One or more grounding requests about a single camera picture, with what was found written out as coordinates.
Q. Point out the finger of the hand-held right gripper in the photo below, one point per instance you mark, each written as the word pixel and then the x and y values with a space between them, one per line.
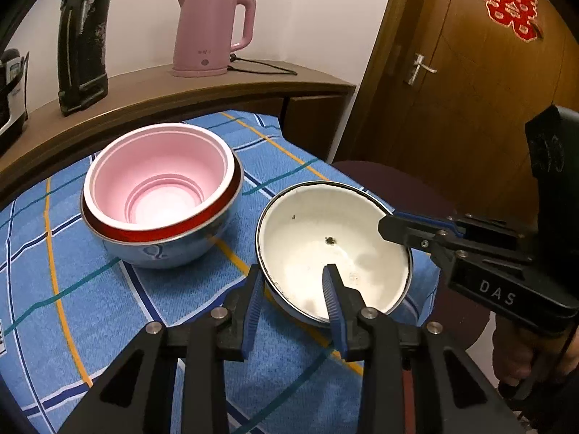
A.
pixel 484 226
pixel 407 233

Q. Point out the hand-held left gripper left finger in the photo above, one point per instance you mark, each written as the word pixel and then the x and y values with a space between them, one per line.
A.
pixel 252 314

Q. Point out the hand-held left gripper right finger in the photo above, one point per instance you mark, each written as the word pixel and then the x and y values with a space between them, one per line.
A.
pixel 334 303

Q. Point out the white enamel bowl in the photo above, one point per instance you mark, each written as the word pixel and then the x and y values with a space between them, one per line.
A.
pixel 307 244

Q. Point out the person's right hand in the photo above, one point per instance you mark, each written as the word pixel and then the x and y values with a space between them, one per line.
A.
pixel 513 352

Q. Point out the dark round stool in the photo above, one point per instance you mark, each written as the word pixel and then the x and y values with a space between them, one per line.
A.
pixel 398 181

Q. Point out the blue bowl with red rim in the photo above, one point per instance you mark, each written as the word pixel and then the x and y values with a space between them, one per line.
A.
pixel 181 251

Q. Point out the blue checked tablecloth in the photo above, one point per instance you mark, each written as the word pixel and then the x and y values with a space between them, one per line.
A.
pixel 135 316

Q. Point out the brown wooden door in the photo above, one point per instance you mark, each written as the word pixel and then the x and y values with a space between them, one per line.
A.
pixel 475 99

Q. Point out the pink collapsible bowl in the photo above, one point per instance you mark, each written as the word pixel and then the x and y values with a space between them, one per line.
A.
pixel 158 190

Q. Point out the red paper door decoration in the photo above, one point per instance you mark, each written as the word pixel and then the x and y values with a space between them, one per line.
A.
pixel 511 9

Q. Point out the brown wooden cabinet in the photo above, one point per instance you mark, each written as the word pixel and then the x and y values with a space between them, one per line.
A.
pixel 181 90

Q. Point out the pink electric kettle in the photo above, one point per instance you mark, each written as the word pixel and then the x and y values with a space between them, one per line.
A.
pixel 199 31

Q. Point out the white and black rice cooker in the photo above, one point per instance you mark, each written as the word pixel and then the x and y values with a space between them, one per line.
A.
pixel 11 99

